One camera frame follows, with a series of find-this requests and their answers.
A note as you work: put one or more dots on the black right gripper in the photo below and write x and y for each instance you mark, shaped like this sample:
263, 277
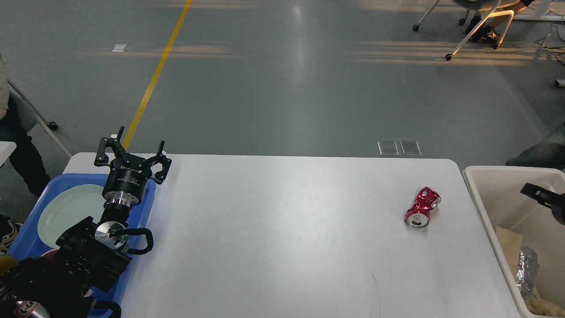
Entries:
547, 199

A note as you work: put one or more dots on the right metal floor plate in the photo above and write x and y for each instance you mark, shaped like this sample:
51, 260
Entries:
411, 148

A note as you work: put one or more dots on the person in white shorts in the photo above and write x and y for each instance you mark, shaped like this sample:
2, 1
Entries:
487, 33

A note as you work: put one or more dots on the teal mug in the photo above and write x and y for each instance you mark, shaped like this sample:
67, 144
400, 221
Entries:
7, 263

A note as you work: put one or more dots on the light green plate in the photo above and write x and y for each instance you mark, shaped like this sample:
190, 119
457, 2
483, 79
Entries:
68, 208

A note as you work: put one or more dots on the beige plastic bin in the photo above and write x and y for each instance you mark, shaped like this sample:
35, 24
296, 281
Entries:
495, 191

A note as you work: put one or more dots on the blue plastic tray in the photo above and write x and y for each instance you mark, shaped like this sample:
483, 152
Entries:
28, 243

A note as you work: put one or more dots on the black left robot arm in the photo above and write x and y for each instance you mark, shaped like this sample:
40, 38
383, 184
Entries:
91, 253

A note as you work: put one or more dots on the seated person at left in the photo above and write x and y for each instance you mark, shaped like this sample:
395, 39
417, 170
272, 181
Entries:
25, 158

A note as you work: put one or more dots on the white desk frame background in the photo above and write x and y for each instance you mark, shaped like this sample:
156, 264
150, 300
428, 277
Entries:
543, 10

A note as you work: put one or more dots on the brown paper bag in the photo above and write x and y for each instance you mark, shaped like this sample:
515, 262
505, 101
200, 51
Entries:
511, 244

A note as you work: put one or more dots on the crushed red can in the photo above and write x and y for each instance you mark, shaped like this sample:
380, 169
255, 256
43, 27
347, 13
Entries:
418, 216

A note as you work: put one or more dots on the aluminium foil container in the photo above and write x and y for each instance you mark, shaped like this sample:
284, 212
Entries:
527, 271

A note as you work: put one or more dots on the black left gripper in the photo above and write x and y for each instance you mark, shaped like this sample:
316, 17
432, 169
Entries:
124, 185

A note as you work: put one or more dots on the metal floor plate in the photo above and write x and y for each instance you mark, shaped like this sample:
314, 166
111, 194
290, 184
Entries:
388, 148
411, 148

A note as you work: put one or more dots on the grey chair at left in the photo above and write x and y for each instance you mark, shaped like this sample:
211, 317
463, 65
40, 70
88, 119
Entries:
30, 117

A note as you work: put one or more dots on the pink mug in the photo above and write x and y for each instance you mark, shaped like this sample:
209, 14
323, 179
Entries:
50, 257

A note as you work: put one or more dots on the left metal floor plate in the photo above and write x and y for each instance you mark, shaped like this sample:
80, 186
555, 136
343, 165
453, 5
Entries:
388, 148

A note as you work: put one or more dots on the white table at left edge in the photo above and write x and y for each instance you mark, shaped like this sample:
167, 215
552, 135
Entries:
6, 149

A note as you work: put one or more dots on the brown paper ball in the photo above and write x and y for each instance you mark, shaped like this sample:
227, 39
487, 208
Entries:
543, 307

